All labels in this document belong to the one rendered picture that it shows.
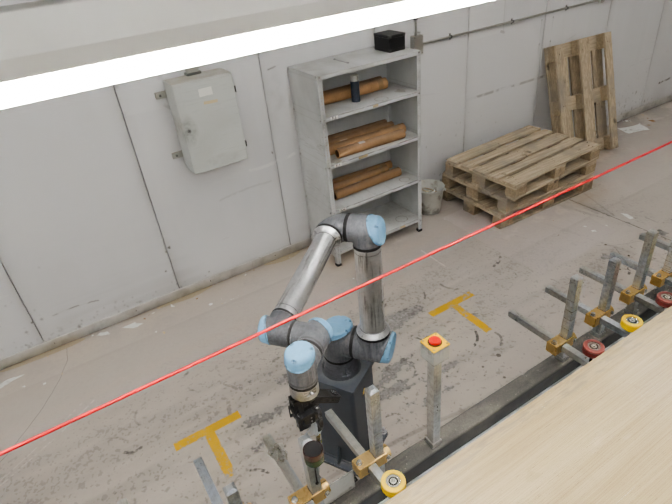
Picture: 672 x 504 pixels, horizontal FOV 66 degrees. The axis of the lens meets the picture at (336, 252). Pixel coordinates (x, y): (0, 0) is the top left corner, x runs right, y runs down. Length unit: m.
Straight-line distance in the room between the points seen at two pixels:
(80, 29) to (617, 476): 1.81
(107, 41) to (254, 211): 3.68
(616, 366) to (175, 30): 2.00
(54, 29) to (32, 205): 3.25
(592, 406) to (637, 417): 0.14
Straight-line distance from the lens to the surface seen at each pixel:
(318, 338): 1.58
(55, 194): 3.79
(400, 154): 4.60
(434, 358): 1.75
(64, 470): 3.46
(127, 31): 0.59
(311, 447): 1.63
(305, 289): 1.77
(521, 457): 1.90
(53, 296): 4.10
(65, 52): 0.58
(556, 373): 2.48
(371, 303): 2.16
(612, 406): 2.12
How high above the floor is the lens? 2.42
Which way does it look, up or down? 33 degrees down
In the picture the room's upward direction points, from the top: 6 degrees counter-clockwise
